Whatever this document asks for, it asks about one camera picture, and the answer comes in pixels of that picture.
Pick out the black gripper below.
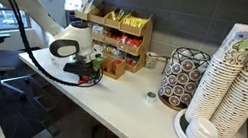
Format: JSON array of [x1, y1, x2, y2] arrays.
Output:
[[75, 59, 104, 89]]

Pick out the yellow green packets pile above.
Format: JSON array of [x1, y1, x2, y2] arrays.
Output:
[[109, 6, 129, 24]]

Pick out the dark lower cabinet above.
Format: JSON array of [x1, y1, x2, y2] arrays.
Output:
[[21, 73, 168, 138]]

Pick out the dark red tea sachets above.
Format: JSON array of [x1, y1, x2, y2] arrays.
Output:
[[110, 59, 123, 75]]

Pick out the mixed colour packets pile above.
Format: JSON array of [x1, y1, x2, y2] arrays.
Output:
[[103, 43, 129, 60]]

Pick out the wide wooden tiered organizer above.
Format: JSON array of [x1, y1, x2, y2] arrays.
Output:
[[78, 1, 157, 77]]

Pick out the black wire pod holder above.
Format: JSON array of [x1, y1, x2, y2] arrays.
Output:
[[155, 44, 213, 115]]

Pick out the green tea sachets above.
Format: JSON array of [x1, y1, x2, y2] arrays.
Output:
[[92, 53, 107, 72]]

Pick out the red packets pile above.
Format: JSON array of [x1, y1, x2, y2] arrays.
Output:
[[124, 55, 140, 68], [103, 29, 121, 43], [119, 33, 144, 50]]

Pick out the narrow wooden tiered organizer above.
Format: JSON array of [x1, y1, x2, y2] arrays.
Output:
[[73, 1, 92, 23]]

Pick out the white packets pile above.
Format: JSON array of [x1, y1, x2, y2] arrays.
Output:
[[90, 22, 106, 36]]

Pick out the white cup lids stack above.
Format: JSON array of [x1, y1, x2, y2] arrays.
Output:
[[183, 114, 222, 138]]

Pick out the thin brown cable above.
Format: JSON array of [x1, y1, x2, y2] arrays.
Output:
[[156, 53, 172, 66]]

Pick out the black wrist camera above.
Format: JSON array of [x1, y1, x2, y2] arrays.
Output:
[[62, 60, 90, 77]]

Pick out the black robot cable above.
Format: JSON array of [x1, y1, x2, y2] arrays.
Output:
[[0, 0, 116, 92]]

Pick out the wrapped straws bundle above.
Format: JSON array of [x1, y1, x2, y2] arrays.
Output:
[[78, 0, 99, 17]]

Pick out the wooden divided sachet tray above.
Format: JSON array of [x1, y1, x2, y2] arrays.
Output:
[[90, 53, 130, 82]]

